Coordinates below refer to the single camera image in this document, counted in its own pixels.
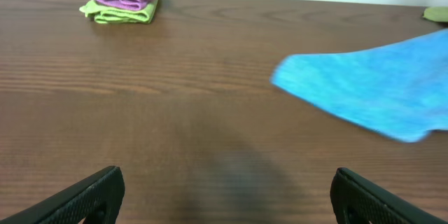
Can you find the loose green cloth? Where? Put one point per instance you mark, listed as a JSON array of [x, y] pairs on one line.
[[436, 14]]

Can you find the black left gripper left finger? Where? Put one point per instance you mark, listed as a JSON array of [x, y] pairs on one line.
[[95, 199]]

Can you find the folded green cloth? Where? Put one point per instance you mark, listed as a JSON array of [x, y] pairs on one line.
[[110, 15]]

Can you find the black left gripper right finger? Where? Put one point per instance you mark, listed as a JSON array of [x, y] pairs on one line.
[[356, 200]]

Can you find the blue microfiber cloth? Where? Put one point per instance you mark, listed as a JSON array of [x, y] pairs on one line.
[[398, 90]]

